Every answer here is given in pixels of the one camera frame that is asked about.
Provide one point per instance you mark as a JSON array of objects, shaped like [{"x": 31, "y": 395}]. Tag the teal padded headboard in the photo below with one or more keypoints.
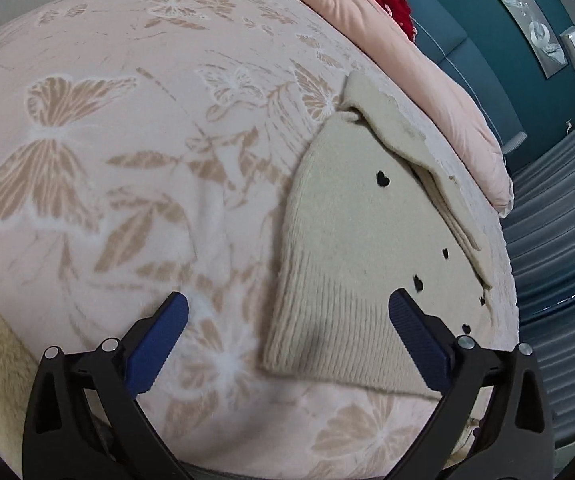
[{"x": 472, "y": 20}]

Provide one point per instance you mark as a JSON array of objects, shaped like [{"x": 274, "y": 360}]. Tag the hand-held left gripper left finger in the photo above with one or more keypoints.
[{"x": 160, "y": 340}]

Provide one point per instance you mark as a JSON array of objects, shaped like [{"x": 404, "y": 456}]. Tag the red cloth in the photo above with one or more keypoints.
[{"x": 395, "y": 5}]

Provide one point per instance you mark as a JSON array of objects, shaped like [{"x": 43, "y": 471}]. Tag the grey-blue curtain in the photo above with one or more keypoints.
[{"x": 557, "y": 260}]

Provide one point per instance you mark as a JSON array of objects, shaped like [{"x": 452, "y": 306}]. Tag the cream knit sweater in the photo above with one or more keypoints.
[{"x": 352, "y": 240}]

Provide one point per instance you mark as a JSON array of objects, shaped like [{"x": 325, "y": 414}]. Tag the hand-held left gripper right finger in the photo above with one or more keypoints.
[{"x": 417, "y": 340}]

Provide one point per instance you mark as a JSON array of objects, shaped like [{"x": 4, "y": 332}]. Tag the pink duvet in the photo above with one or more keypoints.
[{"x": 412, "y": 75}]

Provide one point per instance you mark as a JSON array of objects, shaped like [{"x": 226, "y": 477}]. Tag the mirrored wall decoration strip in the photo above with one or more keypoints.
[{"x": 527, "y": 15}]

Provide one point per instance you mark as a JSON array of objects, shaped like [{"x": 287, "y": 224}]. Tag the pink butterfly print blanket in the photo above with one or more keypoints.
[{"x": 142, "y": 200}]

